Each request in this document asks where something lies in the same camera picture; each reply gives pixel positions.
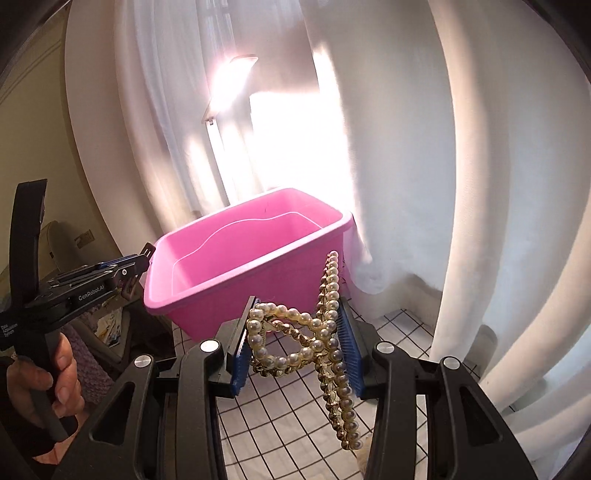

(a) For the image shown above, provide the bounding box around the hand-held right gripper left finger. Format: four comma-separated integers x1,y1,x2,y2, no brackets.
51,295,259,480

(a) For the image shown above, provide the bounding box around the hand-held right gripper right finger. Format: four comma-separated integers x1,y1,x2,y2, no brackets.
337,295,541,480

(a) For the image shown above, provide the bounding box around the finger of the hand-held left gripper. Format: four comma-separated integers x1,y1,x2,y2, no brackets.
95,241,155,273
111,265,151,300

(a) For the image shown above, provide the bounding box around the pearl hair claw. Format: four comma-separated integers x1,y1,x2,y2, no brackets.
246,250,365,452

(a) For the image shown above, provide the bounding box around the pink plastic bin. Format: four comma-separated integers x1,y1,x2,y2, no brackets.
143,187,355,342

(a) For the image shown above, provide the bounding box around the person's left hand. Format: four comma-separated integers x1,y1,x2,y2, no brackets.
7,332,87,462

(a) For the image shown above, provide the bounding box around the colourful patterned cushion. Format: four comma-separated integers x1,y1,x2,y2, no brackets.
95,309,125,347

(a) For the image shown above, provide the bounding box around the purple knit cloth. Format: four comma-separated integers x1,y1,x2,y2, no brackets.
68,322,115,394

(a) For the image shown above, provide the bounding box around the white black checked tablecloth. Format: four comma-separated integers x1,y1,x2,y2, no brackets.
171,295,525,480

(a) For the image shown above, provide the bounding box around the white curtain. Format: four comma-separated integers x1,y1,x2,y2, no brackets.
65,0,591,416

